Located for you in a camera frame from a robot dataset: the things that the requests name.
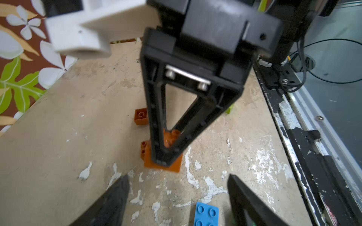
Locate brown lego brick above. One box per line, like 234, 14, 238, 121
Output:
140, 130, 183, 173
133, 108, 149, 126

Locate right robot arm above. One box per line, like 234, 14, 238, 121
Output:
140, 1, 337, 167

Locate light blue long lego brick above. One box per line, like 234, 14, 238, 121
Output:
193, 202, 219, 226

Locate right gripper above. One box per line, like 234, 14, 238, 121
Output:
147, 1, 283, 84

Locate lime green lego brick front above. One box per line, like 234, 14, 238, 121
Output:
225, 104, 234, 114

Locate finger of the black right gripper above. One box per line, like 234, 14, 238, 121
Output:
140, 28, 245, 166

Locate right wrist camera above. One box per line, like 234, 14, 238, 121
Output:
43, 0, 160, 59

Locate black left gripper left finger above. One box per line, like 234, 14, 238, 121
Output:
71, 175, 130, 226

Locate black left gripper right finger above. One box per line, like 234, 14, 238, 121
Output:
227, 174, 287, 226

